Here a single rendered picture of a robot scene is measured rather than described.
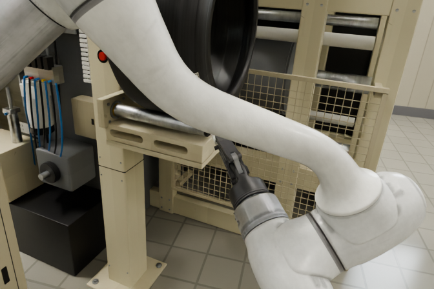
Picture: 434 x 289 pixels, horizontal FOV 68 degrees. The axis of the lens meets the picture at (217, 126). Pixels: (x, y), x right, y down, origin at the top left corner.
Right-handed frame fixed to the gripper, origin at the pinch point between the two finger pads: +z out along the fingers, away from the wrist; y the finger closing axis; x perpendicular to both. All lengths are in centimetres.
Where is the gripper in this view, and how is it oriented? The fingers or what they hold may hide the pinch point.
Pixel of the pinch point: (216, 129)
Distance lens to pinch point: 74.1
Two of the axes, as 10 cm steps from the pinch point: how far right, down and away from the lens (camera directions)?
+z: -3.5, -6.8, 6.4
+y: 1.4, 6.4, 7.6
